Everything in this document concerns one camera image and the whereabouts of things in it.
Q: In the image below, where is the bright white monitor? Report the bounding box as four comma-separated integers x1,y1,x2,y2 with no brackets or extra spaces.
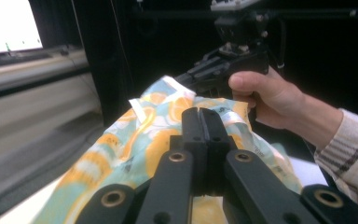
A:
0,0,44,57

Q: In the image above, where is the orange print fabric bag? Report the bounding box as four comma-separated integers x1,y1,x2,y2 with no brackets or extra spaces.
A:
32,75,304,224

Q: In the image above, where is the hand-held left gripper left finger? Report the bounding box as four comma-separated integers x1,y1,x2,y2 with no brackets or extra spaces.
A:
170,106,208,197

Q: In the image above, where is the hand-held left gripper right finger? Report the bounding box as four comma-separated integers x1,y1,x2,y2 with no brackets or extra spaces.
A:
198,107,239,197

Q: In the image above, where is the black frame rail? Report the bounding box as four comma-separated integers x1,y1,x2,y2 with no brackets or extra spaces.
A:
133,7,358,21

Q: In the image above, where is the black curtain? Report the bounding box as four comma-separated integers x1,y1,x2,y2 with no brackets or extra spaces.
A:
27,0,358,125

